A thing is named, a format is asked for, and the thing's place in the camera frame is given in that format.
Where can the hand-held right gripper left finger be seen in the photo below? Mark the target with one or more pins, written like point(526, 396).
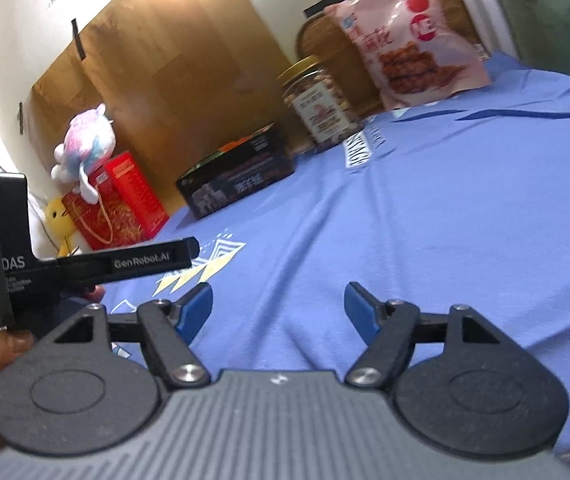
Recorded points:
point(196, 310)

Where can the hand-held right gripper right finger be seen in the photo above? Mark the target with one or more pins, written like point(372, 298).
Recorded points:
point(360, 310)

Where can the person's left hand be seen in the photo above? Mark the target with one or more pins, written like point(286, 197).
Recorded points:
point(0, 355)

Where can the yellow plush toy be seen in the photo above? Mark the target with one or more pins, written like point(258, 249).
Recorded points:
point(60, 220)

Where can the red gift bag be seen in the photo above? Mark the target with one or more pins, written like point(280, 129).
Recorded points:
point(100, 220)

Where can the blue printed cloth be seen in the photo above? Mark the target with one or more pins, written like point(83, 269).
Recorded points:
point(415, 210)

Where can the pink and blue plush toy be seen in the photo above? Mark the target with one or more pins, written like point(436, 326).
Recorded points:
point(87, 140)

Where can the red box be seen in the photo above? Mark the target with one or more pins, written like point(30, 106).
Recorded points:
point(135, 190)

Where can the gold-lidded clear jar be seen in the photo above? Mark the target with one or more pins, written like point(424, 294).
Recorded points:
point(320, 105)

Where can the black tape strip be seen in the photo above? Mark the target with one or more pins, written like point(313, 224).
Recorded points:
point(80, 40)

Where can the pink snack bag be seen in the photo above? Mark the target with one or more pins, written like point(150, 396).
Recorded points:
point(415, 35)

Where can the green cloth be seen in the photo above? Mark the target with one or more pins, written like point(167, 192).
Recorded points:
point(555, 10)

